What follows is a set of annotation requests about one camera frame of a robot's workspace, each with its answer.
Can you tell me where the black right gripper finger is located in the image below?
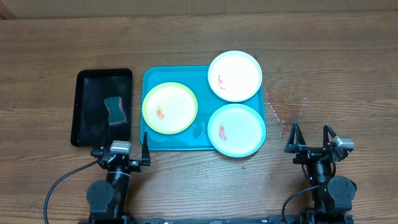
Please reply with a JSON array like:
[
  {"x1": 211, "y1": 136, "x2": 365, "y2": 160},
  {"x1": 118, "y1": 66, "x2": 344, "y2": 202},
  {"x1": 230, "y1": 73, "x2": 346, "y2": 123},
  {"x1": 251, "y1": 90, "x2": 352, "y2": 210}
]
[
  {"x1": 323, "y1": 124, "x2": 336, "y2": 149},
  {"x1": 285, "y1": 122, "x2": 307, "y2": 149}
]

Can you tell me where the green and pink sponge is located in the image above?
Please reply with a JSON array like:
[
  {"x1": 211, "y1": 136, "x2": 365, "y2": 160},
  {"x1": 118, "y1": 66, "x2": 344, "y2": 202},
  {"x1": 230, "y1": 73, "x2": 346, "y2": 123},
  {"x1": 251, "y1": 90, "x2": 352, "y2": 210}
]
[{"x1": 104, "y1": 96, "x2": 127, "y2": 126}]

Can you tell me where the yellow-green plate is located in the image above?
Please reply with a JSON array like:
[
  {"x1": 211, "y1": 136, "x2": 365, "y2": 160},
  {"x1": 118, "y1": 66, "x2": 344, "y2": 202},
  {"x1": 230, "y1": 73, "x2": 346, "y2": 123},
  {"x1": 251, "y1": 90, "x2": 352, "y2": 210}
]
[{"x1": 142, "y1": 82, "x2": 198, "y2": 134}]

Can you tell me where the light blue plate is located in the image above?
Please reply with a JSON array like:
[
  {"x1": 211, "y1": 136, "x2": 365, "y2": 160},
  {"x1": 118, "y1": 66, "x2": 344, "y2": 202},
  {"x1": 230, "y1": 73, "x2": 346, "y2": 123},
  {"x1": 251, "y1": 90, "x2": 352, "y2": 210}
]
[{"x1": 207, "y1": 103, "x2": 266, "y2": 158}]

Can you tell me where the white plate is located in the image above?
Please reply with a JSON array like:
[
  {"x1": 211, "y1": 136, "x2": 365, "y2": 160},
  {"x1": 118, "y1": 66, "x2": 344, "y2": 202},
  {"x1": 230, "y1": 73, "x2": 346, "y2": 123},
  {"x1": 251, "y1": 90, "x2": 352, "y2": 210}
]
[{"x1": 208, "y1": 50, "x2": 262, "y2": 102}]

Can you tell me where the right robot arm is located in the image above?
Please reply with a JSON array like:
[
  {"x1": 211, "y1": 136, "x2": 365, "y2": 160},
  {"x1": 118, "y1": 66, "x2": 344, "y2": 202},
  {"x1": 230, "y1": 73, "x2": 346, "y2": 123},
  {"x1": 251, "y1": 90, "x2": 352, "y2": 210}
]
[{"x1": 281, "y1": 122, "x2": 357, "y2": 224}]

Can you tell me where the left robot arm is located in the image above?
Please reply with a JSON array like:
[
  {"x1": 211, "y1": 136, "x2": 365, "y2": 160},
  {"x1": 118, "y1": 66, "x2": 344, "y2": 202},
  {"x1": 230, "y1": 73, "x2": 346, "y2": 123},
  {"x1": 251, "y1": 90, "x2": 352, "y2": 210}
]
[{"x1": 86, "y1": 135, "x2": 150, "y2": 224}]

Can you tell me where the black plastic tray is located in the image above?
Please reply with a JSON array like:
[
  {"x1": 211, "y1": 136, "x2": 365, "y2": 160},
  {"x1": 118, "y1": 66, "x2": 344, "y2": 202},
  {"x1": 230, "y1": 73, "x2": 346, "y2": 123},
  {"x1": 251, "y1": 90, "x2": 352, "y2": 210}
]
[{"x1": 70, "y1": 68, "x2": 132, "y2": 147}]

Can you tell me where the teal plastic tray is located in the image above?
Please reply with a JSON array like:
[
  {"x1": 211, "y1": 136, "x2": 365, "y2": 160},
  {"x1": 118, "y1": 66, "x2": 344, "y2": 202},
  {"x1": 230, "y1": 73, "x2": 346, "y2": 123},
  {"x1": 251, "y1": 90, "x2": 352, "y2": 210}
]
[{"x1": 140, "y1": 65, "x2": 266, "y2": 151}]

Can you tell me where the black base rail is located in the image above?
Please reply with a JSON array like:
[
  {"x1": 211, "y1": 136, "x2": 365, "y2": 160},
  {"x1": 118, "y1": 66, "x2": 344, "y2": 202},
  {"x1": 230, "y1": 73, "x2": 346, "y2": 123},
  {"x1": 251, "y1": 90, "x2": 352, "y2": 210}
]
[{"x1": 78, "y1": 215, "x2": 355, "y2": 224}]

